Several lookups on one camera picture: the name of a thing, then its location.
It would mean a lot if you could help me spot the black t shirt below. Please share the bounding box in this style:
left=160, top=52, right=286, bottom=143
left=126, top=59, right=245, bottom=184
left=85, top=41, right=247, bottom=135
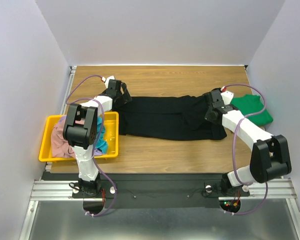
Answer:
left=114, top=95, right=227, bottom=141

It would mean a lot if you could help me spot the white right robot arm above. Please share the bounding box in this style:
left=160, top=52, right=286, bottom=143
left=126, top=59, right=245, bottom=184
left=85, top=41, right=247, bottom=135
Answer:
left=203, top=88, right=292, bottom=195

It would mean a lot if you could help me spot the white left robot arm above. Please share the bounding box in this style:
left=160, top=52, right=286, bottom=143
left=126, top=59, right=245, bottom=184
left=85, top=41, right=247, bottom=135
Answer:
left=62, top=76, right=132, bottom=197

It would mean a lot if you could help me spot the yellow plastic bin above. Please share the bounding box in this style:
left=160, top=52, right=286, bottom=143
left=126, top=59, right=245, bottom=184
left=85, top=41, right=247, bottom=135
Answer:
left=38, top=111, right=119, bottom=162

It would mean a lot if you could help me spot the green folded t shirt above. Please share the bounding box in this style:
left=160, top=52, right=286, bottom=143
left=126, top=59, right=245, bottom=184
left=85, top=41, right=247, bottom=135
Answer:
left=231, top=94, right=274, bottom=127

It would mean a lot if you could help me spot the teal t shirt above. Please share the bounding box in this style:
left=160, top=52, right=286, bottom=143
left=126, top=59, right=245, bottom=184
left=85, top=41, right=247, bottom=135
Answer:
left=94, top=116, right=108, bottom=156

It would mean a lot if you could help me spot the lavender t shirt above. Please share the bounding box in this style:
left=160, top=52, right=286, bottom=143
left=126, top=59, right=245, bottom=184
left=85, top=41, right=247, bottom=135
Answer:
left=51, top=115, right=108, bottom=159

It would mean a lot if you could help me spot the pink t shirt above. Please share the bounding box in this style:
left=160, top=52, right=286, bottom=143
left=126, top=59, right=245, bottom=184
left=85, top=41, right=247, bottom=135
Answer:
left=50, top=115, right=75, bottom=159

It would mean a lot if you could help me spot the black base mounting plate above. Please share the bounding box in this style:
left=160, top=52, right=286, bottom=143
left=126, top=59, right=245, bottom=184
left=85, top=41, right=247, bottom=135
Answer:
left=41, top=172, right=250, bottom=213

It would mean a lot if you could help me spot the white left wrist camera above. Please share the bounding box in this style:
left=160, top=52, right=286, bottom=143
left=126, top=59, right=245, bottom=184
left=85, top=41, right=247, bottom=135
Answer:
left=101, top=75, right=116, bottom=83

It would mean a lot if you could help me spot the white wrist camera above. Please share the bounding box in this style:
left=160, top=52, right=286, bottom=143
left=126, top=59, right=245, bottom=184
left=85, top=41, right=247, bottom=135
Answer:
left=101, top=75, right=116, bottom=83
left=220, top=86, right=234, bottom=105

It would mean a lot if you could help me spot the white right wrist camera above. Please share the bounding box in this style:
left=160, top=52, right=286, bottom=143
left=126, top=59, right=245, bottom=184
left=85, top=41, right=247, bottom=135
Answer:
left=220, top=86, right=234, bottom=105

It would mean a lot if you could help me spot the aluminium frame rail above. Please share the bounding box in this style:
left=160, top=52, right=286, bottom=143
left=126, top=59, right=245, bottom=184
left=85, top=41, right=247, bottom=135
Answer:
left=30, top=178, right=297, bottom=201

